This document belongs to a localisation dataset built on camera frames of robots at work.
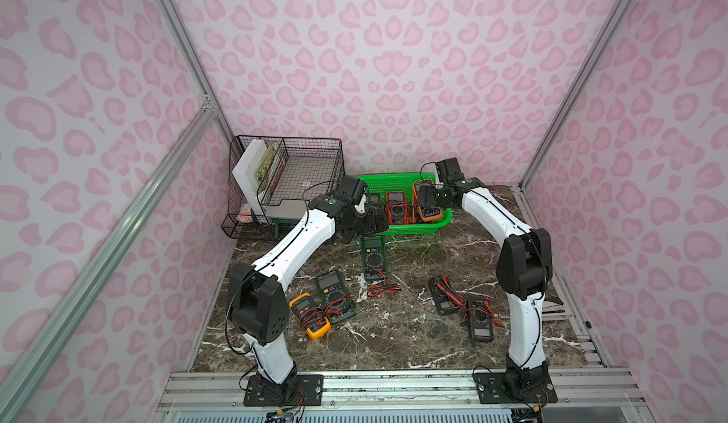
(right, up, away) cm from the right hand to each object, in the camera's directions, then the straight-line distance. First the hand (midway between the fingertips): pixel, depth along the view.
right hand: (430, 195), depth 99 cm
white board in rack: (-60, +6, -8) cm, 61 cm away
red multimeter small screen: (-10, -6, +6) cm, 13 cm away
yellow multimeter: (-38, -36, -17) cm, 55 cm away
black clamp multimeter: (+11, -37, -17) cm, 42 cm away
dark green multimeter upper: (-20, -20, -1) cm, 28 cm away
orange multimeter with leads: (-1, -6, +1) cm, 6 cm away
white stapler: (+35, -36, -13) cm, 51 cm away
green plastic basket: (-16, +5, +16) cm, 23 cm away
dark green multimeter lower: (-30, -33, -13) cm, 46 cm away
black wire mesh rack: (-57, +8, -1) cm, 57 cm away
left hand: (-18, -10, -14) cm, 25 cm away
